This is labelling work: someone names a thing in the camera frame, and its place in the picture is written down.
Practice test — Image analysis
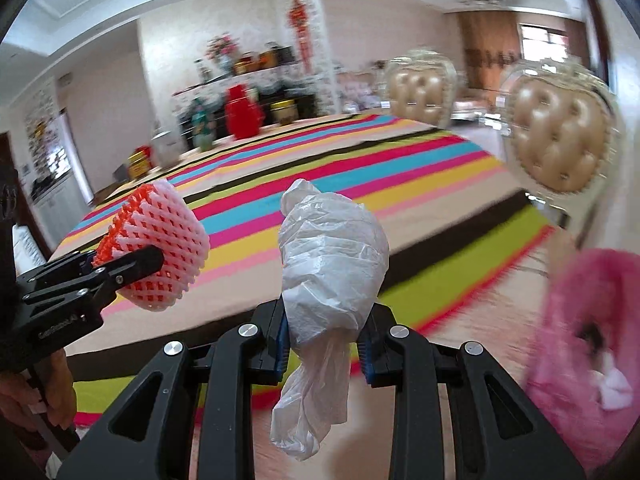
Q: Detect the white ornate sofa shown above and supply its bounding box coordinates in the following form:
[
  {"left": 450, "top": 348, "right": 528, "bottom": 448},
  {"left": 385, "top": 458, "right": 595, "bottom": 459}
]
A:
[{"left": 335, "top": 67, "right": 391, "bottom": 111}]

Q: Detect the white ceramic jar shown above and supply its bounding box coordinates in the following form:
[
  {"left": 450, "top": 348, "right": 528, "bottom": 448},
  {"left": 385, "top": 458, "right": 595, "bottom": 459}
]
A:
[{"left": 151, "top": 130, "right": 176, "bottom": 167}]

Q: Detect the beige tufted ornate chair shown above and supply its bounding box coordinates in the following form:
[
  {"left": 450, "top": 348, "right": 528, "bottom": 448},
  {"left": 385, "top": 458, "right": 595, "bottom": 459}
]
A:
[
  {"left": 500, "top": 57, "right": 626, "bottom": 198},
  {"left": 385, "top": 49, "right": 458, "bottom": 128}
]

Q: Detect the white lattice screen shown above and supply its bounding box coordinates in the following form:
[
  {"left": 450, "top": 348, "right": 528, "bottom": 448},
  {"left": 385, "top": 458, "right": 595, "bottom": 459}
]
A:
[
  {"left": 25, "top": 85, "right": 66, "bottom": 181},
  {"left": 292, "top": 0, "right": 336, "bottom": 116}
]

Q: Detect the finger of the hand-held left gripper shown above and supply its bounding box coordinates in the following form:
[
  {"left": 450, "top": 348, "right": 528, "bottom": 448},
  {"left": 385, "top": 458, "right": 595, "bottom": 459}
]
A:
[
  {"left": 17, "top": 251, "right": 99, "bottom": 291},
  {"left": 22, "top": 245, "right": 166, "bottom": 311}
]

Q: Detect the white plastic bag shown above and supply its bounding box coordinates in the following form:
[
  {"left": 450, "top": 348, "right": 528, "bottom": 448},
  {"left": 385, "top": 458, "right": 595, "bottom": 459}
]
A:
[{"left": 270, "top": 178, "right": 390, "bottom": 461}]

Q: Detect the pink fluffy garment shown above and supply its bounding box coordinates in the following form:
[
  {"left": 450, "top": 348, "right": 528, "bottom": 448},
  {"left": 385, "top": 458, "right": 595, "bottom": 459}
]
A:
[{"left": 525, "top": 247, "right": 640, "bottom": 476}]

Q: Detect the brown patterned curtain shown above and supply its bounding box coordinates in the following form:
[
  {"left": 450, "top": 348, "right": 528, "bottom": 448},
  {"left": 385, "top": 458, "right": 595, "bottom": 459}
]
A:
[{"left": 460, "top": 10, "right": 521, "bottom": 91}]

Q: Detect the red thermos jug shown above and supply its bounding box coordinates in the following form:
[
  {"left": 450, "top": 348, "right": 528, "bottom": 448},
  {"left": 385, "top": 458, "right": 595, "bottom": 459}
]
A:
[{"left": 224, "top": 84, "right": 263, "bottom": 140}]

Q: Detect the person's left hand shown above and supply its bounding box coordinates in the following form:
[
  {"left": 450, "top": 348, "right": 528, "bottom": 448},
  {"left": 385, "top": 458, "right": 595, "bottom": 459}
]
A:
[{"left": 0, "top": 347, "right": 76, "bottom": 436}]

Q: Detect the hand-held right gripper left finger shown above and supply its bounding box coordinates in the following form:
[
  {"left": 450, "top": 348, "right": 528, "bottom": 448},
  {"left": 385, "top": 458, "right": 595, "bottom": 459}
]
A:
[{"left": 55, "top": 300, "right": 291, "bottom": 480}]

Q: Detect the white cabinet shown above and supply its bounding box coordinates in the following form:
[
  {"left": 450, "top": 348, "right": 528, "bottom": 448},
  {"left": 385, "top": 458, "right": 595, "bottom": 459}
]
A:
[{"left": 30, "top": 170, "right": 93, "bottom": 221}]

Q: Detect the striped colourful tablecloth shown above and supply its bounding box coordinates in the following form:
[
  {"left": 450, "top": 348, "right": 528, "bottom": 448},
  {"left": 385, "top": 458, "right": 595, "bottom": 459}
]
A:
[{"left": 55, "top": 112, "right": 556, "bottom": 411}]

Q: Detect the small glass jar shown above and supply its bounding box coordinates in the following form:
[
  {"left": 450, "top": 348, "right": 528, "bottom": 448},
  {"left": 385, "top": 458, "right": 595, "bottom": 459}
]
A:
[{"left": 270, "top": 99, "right": 298, "bottom": 127}]

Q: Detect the vase with pink flowers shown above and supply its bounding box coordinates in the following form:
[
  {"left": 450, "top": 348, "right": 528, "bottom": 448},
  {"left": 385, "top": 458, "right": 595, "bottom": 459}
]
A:
[{"left": 205, "top": 34, "right": 241, "bottom": 78}]

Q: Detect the orange foam fruit net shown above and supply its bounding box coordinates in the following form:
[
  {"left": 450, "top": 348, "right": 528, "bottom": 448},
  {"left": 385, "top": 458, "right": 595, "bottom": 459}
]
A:
[{"left": 91, "top": 180, "right": 211, "bottom": 313}]

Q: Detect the window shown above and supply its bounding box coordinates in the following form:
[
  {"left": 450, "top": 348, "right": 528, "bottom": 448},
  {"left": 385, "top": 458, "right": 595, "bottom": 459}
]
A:
[{"left": 519, "top": 22, "right": 571, "bottom": 61}]

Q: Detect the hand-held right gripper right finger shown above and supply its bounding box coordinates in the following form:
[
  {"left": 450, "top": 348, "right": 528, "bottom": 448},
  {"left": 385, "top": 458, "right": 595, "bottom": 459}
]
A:
[{"left": 356, "top": 305, "right": 586, "bottom": 480}]

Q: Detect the lace piano cover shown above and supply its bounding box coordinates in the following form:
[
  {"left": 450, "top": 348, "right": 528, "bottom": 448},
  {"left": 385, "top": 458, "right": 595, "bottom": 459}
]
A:
[{"left": 172, "top": 62, "right": 326, "bottom": 100}]

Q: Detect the floral under tablecloth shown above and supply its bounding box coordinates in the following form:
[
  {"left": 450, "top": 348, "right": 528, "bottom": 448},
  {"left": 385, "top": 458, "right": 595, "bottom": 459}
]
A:
[{"left": 60, "top": 240, "right": 566, "bottom": 480}]

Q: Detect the red Chinese knot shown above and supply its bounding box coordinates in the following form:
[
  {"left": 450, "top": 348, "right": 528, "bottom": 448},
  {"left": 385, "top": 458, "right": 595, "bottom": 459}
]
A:
[{"left": 289, "top": 0, "right": 313, "bottom": 68}]

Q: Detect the glass jar yellow label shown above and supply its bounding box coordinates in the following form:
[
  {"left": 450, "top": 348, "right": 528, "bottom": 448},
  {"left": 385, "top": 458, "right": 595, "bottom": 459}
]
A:
[{"left": 127, "top": 146, "right": 153, "bottom": 179}]

